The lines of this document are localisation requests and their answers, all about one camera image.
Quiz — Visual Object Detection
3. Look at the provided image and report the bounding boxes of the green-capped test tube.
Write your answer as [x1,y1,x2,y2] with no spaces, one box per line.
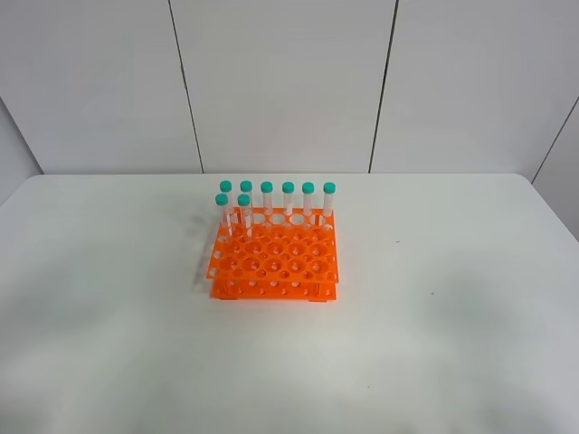
[238,193,253,238]
[215,193,233,238]

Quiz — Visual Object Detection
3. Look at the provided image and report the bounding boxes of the row test tube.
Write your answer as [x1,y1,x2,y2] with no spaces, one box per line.
[240,180,252,195]
[323,182,336,217]
[282,182,295,217]
[261,181,273,215]
[302,182,315,217]
[219,180,233,203]

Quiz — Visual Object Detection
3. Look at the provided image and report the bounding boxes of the orange test tube rack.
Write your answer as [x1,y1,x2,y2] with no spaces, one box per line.
[206,207,339,302]

